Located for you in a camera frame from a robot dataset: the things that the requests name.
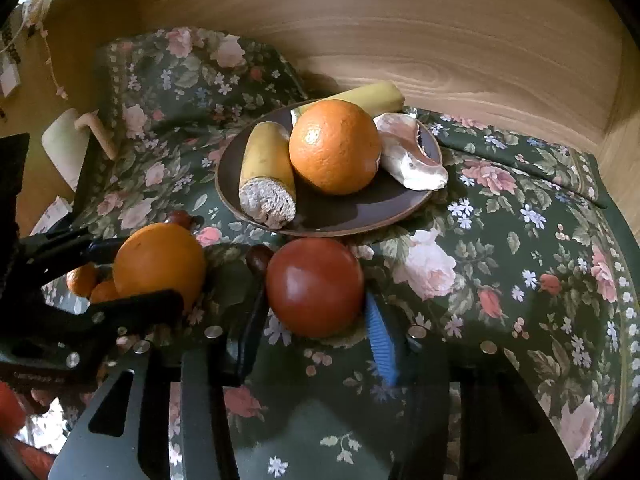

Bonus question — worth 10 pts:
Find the orange fruit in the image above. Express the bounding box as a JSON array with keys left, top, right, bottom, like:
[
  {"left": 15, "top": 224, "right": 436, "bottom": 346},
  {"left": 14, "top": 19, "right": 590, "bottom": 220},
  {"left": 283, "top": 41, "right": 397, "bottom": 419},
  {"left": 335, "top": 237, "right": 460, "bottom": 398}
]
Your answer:
[
  {"left": 113, "top": 223, "right": 207, "bottom": 312},
  {"left": 288, "top": 100, "right": 382, "bottom": 195}
]

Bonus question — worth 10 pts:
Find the red tomato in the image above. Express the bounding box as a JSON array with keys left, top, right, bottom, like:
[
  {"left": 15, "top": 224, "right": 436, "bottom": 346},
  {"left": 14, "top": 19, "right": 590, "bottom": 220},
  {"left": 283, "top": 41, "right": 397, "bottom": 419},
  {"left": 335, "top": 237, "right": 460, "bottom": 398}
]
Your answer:
[{"left": 266, "top": 237, "right": 364, "bottom": 338}]

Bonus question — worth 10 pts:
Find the yellow banana half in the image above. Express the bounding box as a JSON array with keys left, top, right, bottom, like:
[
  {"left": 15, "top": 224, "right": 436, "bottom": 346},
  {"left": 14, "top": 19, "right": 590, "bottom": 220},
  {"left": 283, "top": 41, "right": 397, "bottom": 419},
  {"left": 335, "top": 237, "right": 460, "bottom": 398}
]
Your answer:
[
  {"left": 239, "top": 122, "right": 296, "bottom": 230},
  {"left": 291, "top": 81, "right": 405, "bottom": 125}
]

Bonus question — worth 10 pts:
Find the small tangerine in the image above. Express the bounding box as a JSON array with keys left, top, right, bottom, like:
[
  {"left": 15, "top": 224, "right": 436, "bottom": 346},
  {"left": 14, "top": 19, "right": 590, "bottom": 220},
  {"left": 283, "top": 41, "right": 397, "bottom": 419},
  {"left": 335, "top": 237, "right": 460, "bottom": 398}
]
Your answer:
[
  {"left": 89, "top": 280, "right": 119, "bottom": 304},
  {"left": 66, "top": 262, "right": 99, "bottom": 298}
]

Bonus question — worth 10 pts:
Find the dark red grape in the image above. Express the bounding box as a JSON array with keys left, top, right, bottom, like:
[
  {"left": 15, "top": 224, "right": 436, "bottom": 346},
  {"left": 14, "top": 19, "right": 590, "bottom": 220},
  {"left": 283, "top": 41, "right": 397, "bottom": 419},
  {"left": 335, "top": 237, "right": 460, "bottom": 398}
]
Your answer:
[{"left": 245, "top": 244, "right": 273, "bottom": 276}]

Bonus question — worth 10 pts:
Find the dark brown round plate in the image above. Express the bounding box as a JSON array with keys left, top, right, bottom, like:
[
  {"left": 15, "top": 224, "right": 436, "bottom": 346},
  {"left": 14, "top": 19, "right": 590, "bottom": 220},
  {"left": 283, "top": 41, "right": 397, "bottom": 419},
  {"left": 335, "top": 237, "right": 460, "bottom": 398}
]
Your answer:
[{"left": 216, "top": 105, "right": 434, "bottom": 237}]

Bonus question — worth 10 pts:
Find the floral green tablecloth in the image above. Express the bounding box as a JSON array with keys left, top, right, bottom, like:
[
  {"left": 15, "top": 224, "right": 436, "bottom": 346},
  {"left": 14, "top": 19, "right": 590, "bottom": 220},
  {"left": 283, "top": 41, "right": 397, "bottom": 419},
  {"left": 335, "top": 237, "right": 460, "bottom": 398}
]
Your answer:
[{"left": 78, "top": 27, "right": 639, "bottom": 479}]

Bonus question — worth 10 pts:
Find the white cup with handle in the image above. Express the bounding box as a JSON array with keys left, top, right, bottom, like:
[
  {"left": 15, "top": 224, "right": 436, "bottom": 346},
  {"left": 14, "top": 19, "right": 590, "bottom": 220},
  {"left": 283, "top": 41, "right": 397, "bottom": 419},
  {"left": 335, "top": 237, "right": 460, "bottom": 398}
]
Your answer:
[{"left": 41, "top": 108, "right": 118, "bottom": 192}]

